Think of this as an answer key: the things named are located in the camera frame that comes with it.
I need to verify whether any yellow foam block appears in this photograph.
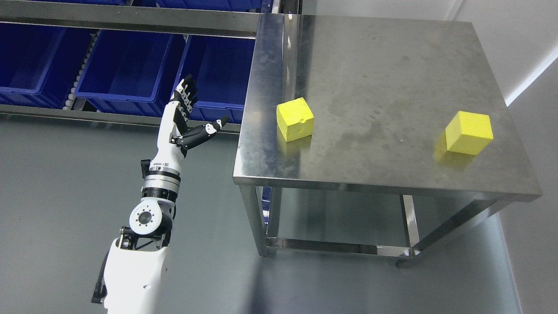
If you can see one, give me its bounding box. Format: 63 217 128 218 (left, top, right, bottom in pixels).
445 111 494 156
276 97 314 143

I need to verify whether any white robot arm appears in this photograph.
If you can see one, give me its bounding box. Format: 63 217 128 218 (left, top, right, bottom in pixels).
91 159 181 314

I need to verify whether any blue bin lower middle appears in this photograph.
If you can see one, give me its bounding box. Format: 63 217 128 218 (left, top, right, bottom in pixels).
75 30 185 117

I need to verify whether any blue bin lower right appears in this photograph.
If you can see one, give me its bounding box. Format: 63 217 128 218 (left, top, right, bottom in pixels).
179 35 255 124

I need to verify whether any blue bin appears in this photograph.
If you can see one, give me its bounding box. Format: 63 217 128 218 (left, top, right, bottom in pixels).
179 35 255 124
75 30 185 117
0 23 92 109

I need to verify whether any steel shelf rack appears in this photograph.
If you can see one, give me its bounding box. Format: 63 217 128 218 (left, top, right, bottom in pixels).
0 0 301 133

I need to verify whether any stainless steel table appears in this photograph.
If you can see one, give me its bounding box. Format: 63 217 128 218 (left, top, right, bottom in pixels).
232 14 542 267

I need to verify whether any blue bin lower left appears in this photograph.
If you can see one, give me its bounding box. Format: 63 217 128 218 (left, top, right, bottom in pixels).
0 23 92 109

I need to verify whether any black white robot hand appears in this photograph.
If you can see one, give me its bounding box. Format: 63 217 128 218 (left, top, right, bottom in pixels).
149 74 231 172

